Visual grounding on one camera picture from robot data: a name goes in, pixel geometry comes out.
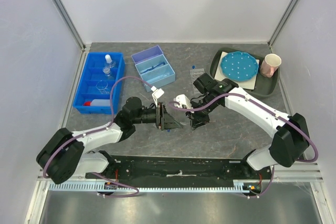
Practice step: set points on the clear flask white cap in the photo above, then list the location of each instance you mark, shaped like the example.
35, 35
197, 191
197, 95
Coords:
110, 63

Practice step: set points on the dark grey tray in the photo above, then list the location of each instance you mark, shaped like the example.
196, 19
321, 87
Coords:
263, 86

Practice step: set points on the blue compartment bin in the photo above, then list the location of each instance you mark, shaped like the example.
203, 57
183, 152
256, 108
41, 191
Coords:
95, 89

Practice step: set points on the light blue cable duct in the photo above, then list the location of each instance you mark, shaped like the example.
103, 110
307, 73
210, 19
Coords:
104, 187

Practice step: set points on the clear test tube rack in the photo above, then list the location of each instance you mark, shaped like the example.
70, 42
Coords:
196, 73

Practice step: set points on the light blue box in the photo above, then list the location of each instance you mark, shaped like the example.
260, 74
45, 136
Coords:
151, 64
158, 83

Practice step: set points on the white paper sheet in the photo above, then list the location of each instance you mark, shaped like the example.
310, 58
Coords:
247, 84

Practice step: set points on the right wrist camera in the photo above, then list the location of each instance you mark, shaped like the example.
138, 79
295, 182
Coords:
183, 102

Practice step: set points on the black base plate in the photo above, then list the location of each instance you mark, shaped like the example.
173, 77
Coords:
139, 171

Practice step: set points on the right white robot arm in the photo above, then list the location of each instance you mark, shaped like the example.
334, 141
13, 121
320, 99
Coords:
289, 133

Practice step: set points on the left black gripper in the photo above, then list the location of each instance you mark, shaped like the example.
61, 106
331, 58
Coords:
165, 120

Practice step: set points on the glass funnel dish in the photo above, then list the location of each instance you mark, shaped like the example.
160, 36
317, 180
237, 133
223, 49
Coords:
103, 87

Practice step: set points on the small glass beaker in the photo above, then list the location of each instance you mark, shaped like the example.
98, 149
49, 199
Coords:
107, 72

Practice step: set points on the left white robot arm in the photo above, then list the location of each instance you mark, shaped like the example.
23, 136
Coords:
71, 153

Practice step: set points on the teal dotted plate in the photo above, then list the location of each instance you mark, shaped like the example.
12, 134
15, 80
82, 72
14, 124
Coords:
239, 66

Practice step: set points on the red cap wash bottle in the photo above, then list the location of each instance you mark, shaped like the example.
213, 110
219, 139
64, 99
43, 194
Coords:
97, 102

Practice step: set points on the pink paper cup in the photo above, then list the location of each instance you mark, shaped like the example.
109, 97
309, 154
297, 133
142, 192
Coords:
270, 64

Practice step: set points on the blue safety glasses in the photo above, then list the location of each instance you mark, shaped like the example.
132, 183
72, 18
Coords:
153, 67

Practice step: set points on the purple plastic box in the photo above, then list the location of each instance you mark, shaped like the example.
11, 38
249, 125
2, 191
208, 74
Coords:
147, 54

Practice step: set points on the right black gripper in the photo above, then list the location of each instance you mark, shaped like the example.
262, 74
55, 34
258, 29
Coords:
193, 115

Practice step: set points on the glass stirring pipette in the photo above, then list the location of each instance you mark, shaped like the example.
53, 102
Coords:
157, 75

